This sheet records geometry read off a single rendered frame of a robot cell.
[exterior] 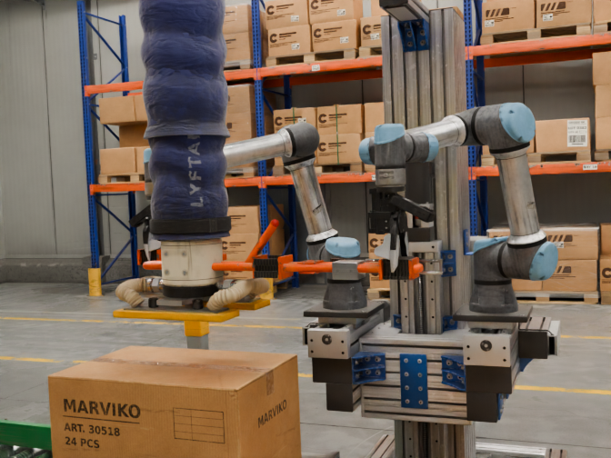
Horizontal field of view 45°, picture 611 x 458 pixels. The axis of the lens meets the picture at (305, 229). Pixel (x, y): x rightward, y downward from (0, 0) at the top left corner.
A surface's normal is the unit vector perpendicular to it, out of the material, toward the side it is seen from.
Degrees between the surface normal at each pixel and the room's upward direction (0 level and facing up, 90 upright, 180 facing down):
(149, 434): 90
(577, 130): 90
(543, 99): 90
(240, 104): 91
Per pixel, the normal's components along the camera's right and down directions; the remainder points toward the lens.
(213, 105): 0.74, 0.15
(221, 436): -0.37, 0.07
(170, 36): -0.21, -0.23
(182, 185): 0.08, -0.22
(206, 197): 0.48, -0.23
